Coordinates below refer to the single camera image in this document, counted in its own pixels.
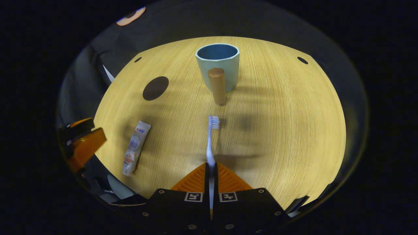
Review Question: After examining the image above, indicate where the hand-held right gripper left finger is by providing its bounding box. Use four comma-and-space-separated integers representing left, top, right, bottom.
144, 163, 210, 235

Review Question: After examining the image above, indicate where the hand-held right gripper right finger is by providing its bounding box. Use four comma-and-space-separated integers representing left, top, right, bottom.
214, 163, 289, 235

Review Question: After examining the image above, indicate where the white blue toothbrush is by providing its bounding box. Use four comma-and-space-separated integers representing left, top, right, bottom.
206, 115, 220, 211

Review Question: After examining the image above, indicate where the white toothpaste tube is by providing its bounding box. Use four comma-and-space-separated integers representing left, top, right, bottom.
122, 121, 152, 177

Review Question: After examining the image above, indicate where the dark brown round coaster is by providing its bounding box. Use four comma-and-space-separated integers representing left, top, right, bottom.
142, 76, 169, 101

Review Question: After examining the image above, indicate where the wooden desktop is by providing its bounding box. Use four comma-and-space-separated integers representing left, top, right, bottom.
93, 36, 346, 211

